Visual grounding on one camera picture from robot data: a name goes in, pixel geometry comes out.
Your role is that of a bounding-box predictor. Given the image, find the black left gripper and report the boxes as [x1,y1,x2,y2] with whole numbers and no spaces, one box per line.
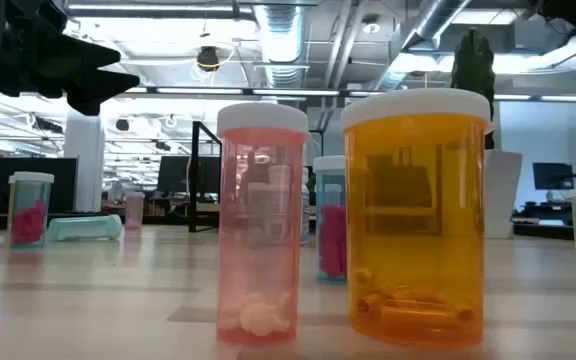
[0,0,141,118]

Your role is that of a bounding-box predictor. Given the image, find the small pink medicine bottle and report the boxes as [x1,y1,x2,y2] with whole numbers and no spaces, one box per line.
[124,191,147,231]

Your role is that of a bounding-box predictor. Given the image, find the teal bottle with pink pills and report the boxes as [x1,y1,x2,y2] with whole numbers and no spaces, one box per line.
[312,154,348,285]
[7,171,55,249]

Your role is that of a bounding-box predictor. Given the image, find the black monitor on arm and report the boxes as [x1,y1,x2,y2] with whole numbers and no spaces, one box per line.
[532,161,576,192]

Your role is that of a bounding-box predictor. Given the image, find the tall pink medicine bottle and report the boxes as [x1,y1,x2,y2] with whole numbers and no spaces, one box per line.
[216,102,312,347]

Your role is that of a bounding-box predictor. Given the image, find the wide orange medicine bottle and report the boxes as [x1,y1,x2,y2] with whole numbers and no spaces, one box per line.
[339,88,495,350]

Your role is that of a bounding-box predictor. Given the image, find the white room column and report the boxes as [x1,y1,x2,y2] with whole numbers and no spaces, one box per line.
[63,108,106,214]

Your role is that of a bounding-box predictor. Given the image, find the black desk monitor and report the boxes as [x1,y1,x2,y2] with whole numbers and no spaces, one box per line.
[156,155,192,195]

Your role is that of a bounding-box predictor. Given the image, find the teal bottle with pale pills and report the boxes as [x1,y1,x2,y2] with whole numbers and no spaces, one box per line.
[46,214,124,244]

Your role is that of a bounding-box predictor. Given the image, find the green cactus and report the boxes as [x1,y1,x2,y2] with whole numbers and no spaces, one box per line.
[449,28,496,150]

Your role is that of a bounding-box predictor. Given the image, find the white plant pot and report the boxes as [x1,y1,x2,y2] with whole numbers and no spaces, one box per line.
[482,148,524,240]

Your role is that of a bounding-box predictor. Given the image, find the black desk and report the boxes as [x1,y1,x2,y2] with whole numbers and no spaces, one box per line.
[511,199,575,241]

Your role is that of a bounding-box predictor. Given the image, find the black ceiling camera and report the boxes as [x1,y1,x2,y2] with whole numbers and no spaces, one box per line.
[196,45,221,72]

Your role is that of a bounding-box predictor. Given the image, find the black metal shelf frame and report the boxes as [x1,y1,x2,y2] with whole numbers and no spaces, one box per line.
[188,120,223,234]

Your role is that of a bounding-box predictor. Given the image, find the silver ribbed ceiling duct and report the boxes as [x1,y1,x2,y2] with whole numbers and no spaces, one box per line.
[252,3,310,89]

